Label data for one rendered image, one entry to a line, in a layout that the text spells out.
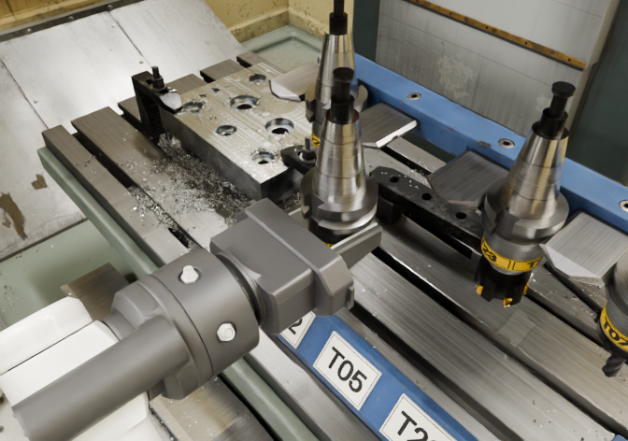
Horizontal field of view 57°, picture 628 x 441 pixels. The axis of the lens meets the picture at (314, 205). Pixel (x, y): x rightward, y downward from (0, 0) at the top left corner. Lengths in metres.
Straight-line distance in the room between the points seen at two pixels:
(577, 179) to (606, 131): 0.60
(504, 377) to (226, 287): 0.45
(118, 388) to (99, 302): 0.73
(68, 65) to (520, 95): 1.12
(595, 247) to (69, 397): 0.37
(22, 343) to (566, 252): 0.37
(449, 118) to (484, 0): 0.57
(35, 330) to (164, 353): 0.08
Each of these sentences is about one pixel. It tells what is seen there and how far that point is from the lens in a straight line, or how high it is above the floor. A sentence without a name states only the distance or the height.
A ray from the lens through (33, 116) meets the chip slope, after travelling 1.58.
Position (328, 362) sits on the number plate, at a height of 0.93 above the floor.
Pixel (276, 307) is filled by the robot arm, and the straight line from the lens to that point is 0.42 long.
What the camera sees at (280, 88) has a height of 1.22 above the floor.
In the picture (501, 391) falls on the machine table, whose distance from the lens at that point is 0.76.
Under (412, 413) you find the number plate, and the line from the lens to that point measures 0.67.
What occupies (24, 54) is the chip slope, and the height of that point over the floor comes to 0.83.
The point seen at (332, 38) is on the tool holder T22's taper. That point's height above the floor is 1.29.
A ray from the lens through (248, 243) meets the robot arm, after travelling 0.45.
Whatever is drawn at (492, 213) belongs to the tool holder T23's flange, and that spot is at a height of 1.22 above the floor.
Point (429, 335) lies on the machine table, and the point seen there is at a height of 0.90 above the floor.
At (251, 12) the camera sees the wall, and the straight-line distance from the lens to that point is 2.10.
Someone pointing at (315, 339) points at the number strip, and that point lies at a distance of 0.72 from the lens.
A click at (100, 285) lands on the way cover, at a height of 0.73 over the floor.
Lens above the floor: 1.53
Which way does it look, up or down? 42 degrees down
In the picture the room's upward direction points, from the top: straight up
